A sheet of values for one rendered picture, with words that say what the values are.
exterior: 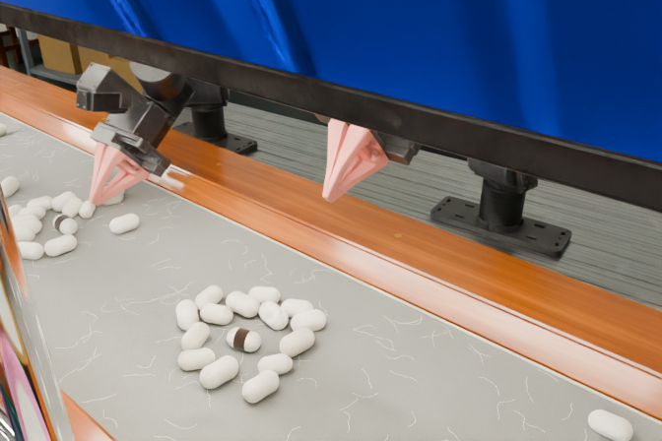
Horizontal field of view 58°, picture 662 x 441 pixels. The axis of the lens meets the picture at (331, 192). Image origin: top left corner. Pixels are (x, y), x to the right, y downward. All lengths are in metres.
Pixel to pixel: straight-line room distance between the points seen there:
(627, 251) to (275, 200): 0.50
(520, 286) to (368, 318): 0.16
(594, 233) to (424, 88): 0.75
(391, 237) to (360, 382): 0.21
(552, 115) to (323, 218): 0.55
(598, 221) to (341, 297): 0.49
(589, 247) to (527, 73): 0.72
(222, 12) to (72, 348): 0.41
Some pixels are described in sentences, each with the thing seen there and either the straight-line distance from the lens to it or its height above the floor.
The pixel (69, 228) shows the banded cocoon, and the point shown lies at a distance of 0.80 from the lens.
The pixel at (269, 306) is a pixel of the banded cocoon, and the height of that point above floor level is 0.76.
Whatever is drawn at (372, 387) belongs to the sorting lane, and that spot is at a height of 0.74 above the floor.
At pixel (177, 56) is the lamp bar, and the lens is 0.33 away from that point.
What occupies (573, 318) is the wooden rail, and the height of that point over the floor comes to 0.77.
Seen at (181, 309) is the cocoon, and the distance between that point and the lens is 0.61.
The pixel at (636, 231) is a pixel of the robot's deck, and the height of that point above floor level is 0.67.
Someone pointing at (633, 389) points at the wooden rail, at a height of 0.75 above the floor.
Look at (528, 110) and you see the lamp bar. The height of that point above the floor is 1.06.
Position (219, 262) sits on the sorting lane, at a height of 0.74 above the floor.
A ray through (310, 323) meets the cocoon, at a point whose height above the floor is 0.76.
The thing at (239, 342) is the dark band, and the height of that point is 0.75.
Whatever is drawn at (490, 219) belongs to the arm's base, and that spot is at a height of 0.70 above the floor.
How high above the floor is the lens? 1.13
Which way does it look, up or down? 28 degrees down
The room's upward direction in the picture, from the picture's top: straight up
